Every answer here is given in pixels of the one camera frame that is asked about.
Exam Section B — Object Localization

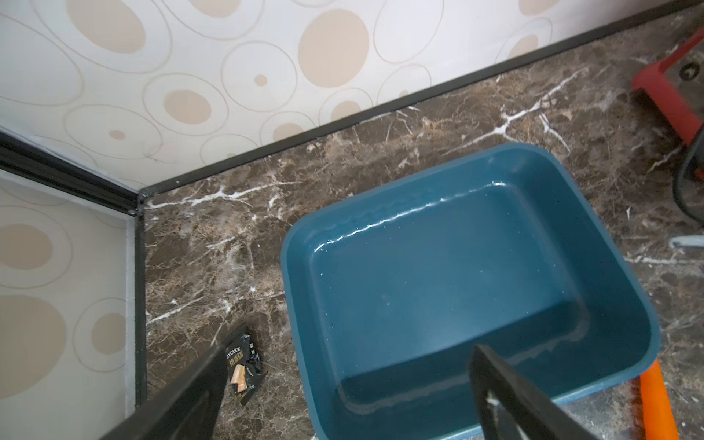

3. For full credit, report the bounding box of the red polka dot toaster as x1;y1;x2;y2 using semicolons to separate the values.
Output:
632;29;703;147

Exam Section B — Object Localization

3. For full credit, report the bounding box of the orange handled sickle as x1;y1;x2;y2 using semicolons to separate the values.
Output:
640;360;679;440

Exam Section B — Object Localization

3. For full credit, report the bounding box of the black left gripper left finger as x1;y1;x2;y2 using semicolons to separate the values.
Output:
104;324;248;439

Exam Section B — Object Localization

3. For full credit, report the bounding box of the black toaster power cable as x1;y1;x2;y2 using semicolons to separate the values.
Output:
672;123;704;227

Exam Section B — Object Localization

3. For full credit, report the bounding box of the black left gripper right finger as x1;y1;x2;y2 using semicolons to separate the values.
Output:
469;345;594;439

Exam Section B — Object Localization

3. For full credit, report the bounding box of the teal plastic storage box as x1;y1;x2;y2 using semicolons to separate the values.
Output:
280;143;661;439

